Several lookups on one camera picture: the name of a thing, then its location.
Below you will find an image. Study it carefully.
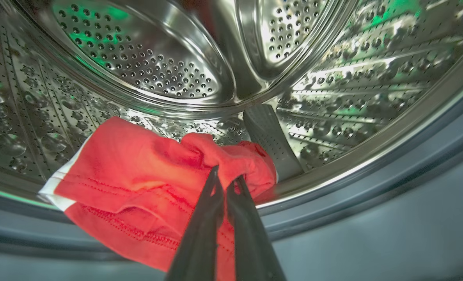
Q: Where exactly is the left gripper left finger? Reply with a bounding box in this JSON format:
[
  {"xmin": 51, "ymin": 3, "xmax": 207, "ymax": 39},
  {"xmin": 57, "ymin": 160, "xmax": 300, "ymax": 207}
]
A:
[{"xmin": 165, "ymin": 166, "xmax": 224, "ymax": 281}]

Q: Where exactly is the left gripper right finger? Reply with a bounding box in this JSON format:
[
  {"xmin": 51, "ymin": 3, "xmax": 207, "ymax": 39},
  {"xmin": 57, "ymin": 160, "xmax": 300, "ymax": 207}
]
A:
[{"xmin": 225, "ymin": 176, "xmax": 286, "ymax": 281}]

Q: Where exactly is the red garment with white trim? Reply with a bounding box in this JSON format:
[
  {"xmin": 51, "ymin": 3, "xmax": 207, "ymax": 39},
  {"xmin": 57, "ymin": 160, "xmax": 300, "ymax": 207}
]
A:
[{"xmin": 38, "ymin": 116, "xmax": 279, "ymax": 281}]

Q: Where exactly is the white front-load washing machine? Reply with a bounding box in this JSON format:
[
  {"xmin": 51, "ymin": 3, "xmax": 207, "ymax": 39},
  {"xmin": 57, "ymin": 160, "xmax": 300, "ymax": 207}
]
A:
[{"xmin": 0, "ymin": 78, "xmax": 463, "ymax": 281}]

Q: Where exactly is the perforated steel washer drum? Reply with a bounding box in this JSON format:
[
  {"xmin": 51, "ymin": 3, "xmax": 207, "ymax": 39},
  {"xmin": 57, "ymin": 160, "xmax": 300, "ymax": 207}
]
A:
[{"xmin": 0, "ymin": 0, "xmax": 463, "ymax": 207}]

